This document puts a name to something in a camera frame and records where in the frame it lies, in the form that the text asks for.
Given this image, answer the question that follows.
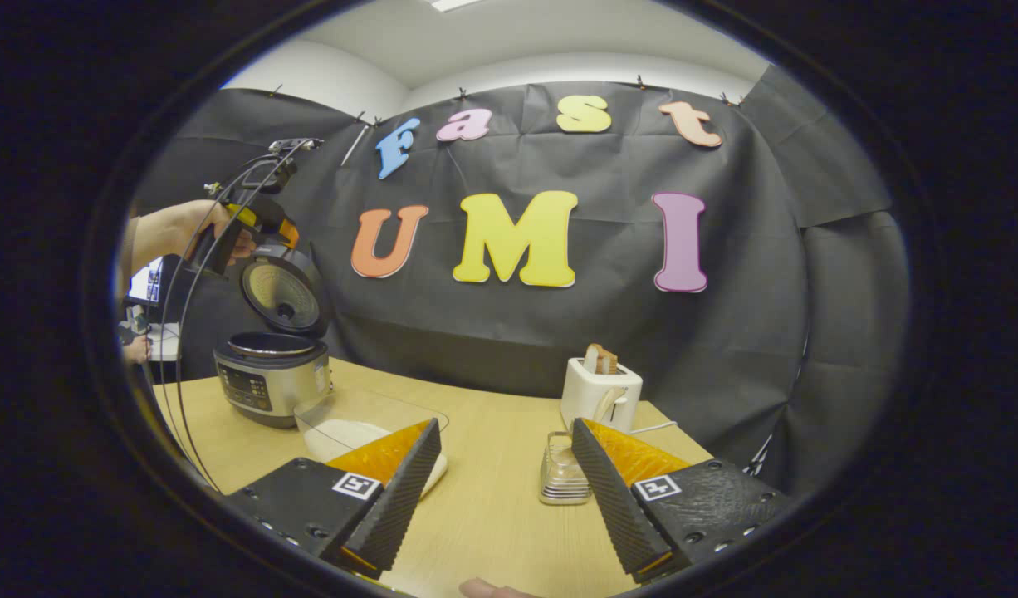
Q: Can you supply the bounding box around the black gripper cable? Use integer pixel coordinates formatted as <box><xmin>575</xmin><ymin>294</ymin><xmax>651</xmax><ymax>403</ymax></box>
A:
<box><xmin>156</xmin><ymin>141</ymin><xmax>311</xmax><ymax>491</ymax></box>

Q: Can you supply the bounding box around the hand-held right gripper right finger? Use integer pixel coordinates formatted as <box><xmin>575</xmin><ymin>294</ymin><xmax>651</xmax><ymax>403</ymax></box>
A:
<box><xmin>571</xmin><ymin>417</ymin><xmax>794</xmax><ymax>584</ymax></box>

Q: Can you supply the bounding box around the silver black rice cooker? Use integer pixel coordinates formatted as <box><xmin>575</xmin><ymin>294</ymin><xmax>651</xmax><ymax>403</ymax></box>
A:
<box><xmin>213</xmin><ymin>245</ymin><xmax>334</xmax><ymax>429</ymax></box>

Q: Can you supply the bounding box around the clear glass bowl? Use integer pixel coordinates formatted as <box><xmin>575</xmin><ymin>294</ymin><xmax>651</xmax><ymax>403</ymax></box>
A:
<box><xmin>293</xmin><ymin>390</ymin><xmax>450</xmax><ymax>499</ymax></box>

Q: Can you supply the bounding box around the small white desk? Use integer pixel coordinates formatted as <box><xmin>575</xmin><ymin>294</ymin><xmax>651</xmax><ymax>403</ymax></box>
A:
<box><xmin>144</xmin><ymin>322</ymin><xmax>182</xmax><ymax>362</ymax></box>

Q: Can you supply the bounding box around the clear wire chopstick holder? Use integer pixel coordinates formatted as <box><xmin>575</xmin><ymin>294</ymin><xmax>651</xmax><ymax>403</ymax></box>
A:
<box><xmin>539</xmin><ymin>430</ymin><xmax>593</xmax><ymax>506</ymax></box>

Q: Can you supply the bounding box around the white toaster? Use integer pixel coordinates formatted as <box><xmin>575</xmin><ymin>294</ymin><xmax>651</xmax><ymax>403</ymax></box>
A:
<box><xmin>560</xmin><ymin>357</ymin><xmax>644</xmax><ymax>433</ymax></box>

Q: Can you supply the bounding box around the black backdrop cloth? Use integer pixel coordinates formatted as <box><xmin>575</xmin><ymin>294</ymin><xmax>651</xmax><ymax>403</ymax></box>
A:
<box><xmin>135</xmin><ymin>65</ymin><xmax>910</xmax><ymax>499</ymax></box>

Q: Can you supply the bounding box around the computer monitor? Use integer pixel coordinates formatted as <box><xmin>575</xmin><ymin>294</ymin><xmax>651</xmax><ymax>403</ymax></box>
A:
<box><xmin>127</xmin><ymin>256</ymin><xmax>165</xmax><ymax>306</ymax></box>

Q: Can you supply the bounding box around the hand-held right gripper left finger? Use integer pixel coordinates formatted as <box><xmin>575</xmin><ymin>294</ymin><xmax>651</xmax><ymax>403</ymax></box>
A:
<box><xmin>225</xmin><ymin>418</ymin><xmax>443</xmax><ymax>580</ymax></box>

